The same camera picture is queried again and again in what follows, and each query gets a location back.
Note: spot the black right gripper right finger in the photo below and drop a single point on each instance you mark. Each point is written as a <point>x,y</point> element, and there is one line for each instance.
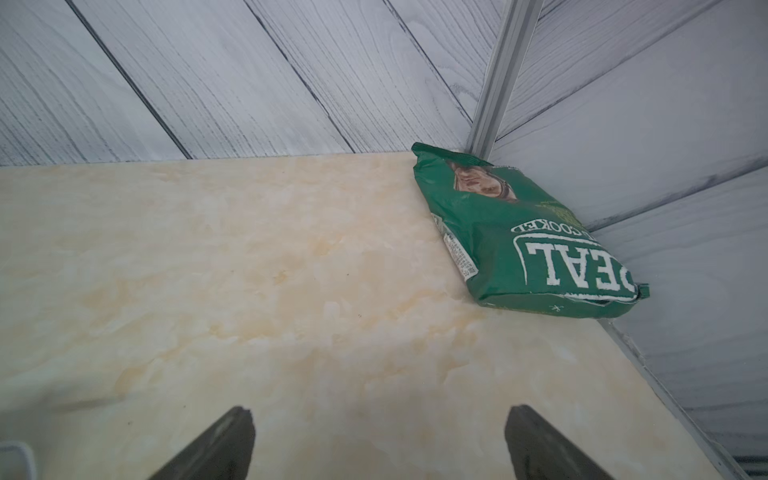
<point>539,451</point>

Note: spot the aluminium corner post right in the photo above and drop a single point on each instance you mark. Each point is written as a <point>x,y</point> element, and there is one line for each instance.
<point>516,30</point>

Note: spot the white object at corner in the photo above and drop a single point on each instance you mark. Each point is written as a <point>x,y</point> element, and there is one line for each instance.
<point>18,461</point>

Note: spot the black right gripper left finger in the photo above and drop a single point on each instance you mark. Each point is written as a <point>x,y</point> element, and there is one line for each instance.
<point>222,451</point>

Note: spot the green snack bag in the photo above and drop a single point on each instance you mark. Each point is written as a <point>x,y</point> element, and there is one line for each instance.
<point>517,247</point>

